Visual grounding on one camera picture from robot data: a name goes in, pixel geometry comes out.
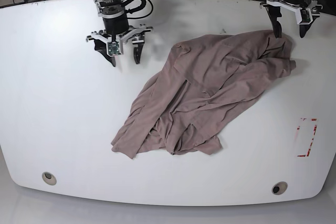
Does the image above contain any right wrist green camera board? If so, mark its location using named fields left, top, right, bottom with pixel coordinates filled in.
left=107, top=41, right=121, bottom=57

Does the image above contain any wrist green camera board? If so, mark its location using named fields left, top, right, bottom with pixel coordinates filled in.
left=301, top=9, right=311, bottom=23
left=107, top=41, right=121, bottom=57

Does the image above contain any left wrist green camera board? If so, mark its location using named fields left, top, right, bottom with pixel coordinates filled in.
left=301, top=9, right=311, bottom=23

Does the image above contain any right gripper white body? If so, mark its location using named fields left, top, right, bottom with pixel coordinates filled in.
left=86, top=12, right=153, bottom=51

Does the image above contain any left grey table grommet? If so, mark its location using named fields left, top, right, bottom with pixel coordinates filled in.
left=42, top=172, right=57, bottom=186

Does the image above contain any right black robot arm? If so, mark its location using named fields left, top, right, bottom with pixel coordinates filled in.
left=86, top=0, right=153, bottom=67

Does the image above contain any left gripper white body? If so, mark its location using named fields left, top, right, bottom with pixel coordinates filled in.
left=260, top=0, right=322, bottom=24

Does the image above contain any mauve T-shirt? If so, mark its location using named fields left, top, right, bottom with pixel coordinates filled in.
left=111, top=30, right=296, bottom=158

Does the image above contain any right grey table grommet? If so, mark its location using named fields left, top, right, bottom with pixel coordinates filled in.
left=272, top=182, right=288, bottom=195

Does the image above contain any grey table grommet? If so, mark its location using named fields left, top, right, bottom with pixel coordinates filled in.
left=272, top=182, right=288, bottom=195
left=42, top=172, right=57, bottom=186

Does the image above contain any red tape rectangle marking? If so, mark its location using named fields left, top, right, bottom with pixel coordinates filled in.
left=294, top=118, right=318, bottom=157

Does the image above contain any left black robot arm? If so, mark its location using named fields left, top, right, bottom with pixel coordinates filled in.
left=260, top=0, right=322, bottom=38

